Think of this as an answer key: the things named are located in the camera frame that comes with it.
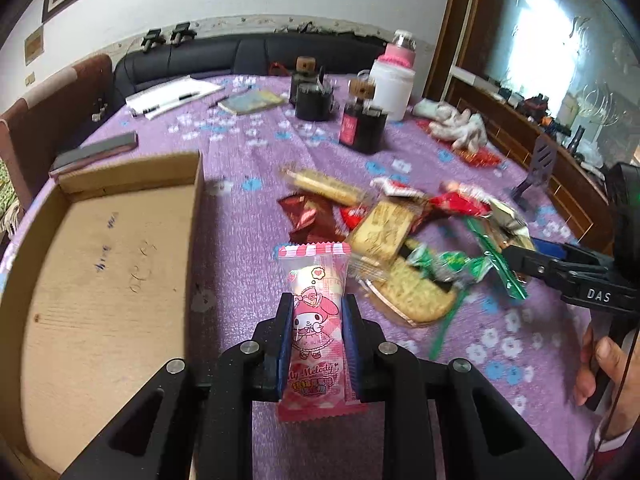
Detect green round cracker packet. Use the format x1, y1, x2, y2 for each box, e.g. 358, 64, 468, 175
358, 244, 527, 361

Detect pink My Melody snack packet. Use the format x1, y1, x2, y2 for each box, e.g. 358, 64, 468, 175
278, 242, 367, 422

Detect dark red foil snack packet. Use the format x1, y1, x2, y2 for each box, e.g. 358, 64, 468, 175
278, 193, 346, 245

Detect yellow cheese biscuit packet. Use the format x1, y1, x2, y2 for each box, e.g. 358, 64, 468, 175
346, 198, 421, 281

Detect person's right hand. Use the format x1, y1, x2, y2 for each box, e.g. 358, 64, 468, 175
574, 325, 639, 440

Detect grey phone stand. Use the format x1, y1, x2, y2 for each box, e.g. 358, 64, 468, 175
511, 133, 558, 211

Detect red envelope under gloves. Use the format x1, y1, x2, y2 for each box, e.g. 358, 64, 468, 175
418, 119, 502, 168

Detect white work gloves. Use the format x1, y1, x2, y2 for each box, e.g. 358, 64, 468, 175
412, 99, 488, 154

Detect white red candy packet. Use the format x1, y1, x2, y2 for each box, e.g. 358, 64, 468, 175
370, 177, 427, 200

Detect shallow cardboard box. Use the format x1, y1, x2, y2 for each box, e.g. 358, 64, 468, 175
1, 152, 203, 479

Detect wooden cabinet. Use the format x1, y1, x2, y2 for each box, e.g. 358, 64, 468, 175
446, 0, 639, 252

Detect purple floral tablecloth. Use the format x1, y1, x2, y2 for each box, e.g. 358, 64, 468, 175
1, 101, 598, 478

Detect black jar with red label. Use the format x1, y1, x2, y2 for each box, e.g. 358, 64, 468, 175
338, 78, 387, 155

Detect white plastic canister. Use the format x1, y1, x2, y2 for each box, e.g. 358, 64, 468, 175
370, 60, 416, 122

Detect pink sleeved water bottle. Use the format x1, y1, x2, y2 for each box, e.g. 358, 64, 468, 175
381, 29, 416, 68

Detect small yellow-blue booklet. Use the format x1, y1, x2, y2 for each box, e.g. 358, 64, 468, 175
218, 89, 285, 116

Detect black smartphone pink case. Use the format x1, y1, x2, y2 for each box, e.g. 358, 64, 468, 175
49, 131, 139, 178

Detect black pot with leaf lid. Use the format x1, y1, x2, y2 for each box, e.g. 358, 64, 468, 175
295, 82, 334, 122

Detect black pen on notepad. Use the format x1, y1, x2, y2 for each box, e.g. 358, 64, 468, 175
141, 91, 202, 115

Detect white paper notepad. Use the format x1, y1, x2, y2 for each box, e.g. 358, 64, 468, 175
125, 76, 224, 120

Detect black jar with cork, rear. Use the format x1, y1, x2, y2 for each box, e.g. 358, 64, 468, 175
288, 56, 324, 105

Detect green patterned cloth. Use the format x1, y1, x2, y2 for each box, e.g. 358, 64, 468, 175
0, 160, 23, 238

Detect black leather sofa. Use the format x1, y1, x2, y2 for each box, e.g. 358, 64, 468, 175
113, 32, 386, 108

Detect brown armchair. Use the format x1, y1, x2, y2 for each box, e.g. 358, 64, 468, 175
1, 54, 113, 209

